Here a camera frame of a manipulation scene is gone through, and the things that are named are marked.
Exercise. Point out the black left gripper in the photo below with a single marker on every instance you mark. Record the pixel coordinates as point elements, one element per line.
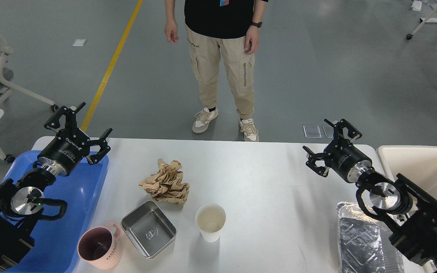
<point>67,149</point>

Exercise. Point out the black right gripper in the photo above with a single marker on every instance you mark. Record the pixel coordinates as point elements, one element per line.
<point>340,155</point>

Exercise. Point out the pink ceramic mug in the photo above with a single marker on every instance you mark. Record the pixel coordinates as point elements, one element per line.
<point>100,246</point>

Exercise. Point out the square stainless steel tray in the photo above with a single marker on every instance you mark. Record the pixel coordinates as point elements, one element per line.
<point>149,229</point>

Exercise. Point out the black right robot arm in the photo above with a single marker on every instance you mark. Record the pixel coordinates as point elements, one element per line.
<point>409,212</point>

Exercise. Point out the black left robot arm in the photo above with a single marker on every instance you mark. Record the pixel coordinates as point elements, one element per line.
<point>23,204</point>

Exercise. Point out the person's right hand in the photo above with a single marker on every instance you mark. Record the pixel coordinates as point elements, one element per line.
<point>171,31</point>

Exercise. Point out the person's left hand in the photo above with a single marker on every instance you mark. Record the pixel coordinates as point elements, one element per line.
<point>252,39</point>

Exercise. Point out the clear plastic floor plate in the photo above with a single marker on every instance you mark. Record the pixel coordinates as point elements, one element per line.
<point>312,131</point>

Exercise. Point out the aluminium foil tray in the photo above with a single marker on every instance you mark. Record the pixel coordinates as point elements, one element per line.
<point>363,243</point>

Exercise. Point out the beige plastic bin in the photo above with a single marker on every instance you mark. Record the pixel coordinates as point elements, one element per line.
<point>417,163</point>

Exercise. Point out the crumpled brown paper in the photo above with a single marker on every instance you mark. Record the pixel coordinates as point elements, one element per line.
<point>166,185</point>

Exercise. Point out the blue plastic tray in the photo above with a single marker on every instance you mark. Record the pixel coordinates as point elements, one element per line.
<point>55,249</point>

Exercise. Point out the white paper cup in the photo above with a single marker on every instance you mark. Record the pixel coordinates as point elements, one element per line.
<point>210,219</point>

